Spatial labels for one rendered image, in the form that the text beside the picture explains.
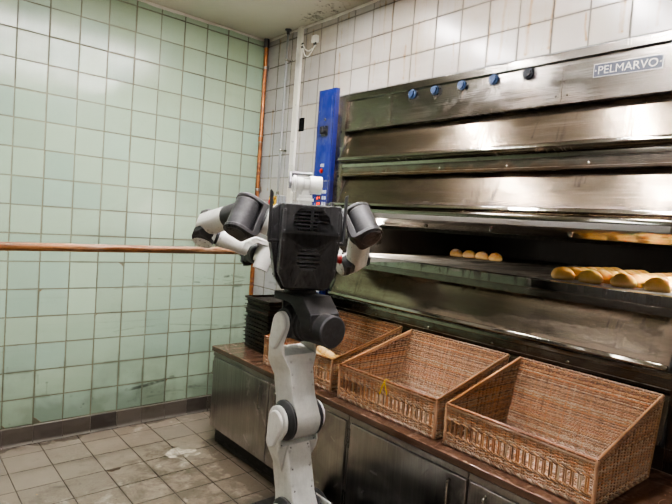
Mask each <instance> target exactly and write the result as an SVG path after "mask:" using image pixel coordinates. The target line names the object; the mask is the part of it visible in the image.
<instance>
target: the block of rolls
mask: <svg viewBox="0 0 672 504"><path fill-rule="evenodd" d="M551 276H552V278H555V279H562V280H574V279H575V280H578V281H579V282H584V283H591V284H602V283H606V284H611V285H612V286H616V287H623V288H643V287H644V288H645V290H648V291H655V292H663V293H671V292H672V273H649V272H647V271H645V270H622V269H620V268H618V267H602V268H601V267H557V268H555V269H553V271H552V272H551Z"/></svg>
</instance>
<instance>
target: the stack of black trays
mask: <svg viewBox="0 0 672 504"><path fill-rule="evenodd" d="M245 297H247V299H245V300H248V303H245V304H247V307H244V308H246V311H245V312H248V314H246V315H245V316H246V318H244V319H245V320H246V322H244V323H245V324H246V326H244V328H245V330H243V331H244V332H245V334H243V335H245V338H243V339H245V342H243V343H245V346H246V347H248V348H251V349H253V350H255V351H257V352H259V353H261V354H263V352H264V337H265V335H267V334H270V332H271V326H272V321H273V317H274V315H275V314H276V313H277V312H278V311H279V310H280V309H281V308H282V300H280V299H276V298H274V294H268V295H245Z"/></svg>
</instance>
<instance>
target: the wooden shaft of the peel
mask: <svg viewBox="0 0 672 504"><path fill-rule="evenodd" d="M0 251H58V252H118V253H178V254H239V253H236V252H234V251H231V250H228V249H224V248H221V247H211V248H203V247H187V246H148V245H109V244H70V243H31V242H0ZM239 255H241V254H239Z"/></svg>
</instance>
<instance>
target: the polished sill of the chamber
mask: <svg viewBox="0 0 672 504"><path fill-rule="evenodd" d="M370 264H373V265H380V266H386V267H393V268H400V269H406V270H413V271H420V272H426V273H433V274H440V275H447V276H453V277H460V278H467V279H473V280H480V281H487V282H493V283H500V284H507V285H514V286H520V287H527V288H534V289H540V290H547V291H554V292H561V293H567V294H574V295H581V296H587V297H594V298H601V299H607V300H614V301H621V302H628V303H634V304H641V305H648V306H654V307H661V308H668V309H672V296H667V295H660V294H652V293H645V292H637V291H630V290H622V289H614V288H607V287H599V286H592V285H584V284H577V283H569V282H562V281H554V280H547V279H539V278H532V277H524V276H517V275H509V274H502V273H494V272H487V271H479V270H471V269H464V268H456V267H449V266H441V265H434V264H426V263H419V262H370Z"/></svg>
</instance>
